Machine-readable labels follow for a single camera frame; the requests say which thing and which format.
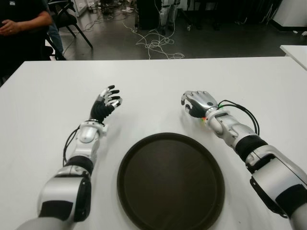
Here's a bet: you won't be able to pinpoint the white cabinet with black base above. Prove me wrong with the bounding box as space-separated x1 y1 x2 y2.
273 0 307 31

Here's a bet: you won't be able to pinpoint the dark brown round plate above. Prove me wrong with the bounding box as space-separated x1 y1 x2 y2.
117 132 225 230

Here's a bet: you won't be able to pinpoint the white humanoid robot in background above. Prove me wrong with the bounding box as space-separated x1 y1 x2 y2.
159 0 179 32

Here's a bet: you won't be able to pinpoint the multicoloured Rubik's cube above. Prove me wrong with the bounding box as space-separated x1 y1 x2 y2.
200 103 225 125

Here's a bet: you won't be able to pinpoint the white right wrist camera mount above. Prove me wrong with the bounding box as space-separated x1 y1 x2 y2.
206 109 228 122

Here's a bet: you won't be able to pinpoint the seated person in black shirt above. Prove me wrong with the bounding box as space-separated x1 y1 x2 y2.
0 0 67 80

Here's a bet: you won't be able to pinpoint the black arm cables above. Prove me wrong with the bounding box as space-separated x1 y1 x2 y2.
219 100 261 137
62 126 81 166

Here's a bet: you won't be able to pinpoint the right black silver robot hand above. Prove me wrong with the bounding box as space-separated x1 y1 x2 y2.
180 90 219 118

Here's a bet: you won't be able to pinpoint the black chair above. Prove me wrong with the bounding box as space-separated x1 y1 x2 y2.
49 0 94 60

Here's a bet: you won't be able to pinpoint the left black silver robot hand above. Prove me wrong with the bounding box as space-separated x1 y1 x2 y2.
90 84 123 123

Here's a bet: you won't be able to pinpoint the white side table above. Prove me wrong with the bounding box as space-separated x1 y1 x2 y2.
280 45 307 67

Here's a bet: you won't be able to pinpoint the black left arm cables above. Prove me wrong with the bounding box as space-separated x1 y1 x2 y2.
62 126 81 166

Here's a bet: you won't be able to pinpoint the white glass display cabinet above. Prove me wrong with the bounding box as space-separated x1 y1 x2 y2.
71 0 88 17

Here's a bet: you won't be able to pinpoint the white tangled floor cable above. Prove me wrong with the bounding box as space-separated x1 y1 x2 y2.
122 20 185 60

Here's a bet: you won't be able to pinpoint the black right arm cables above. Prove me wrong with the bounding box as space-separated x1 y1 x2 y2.
219 100 261 137

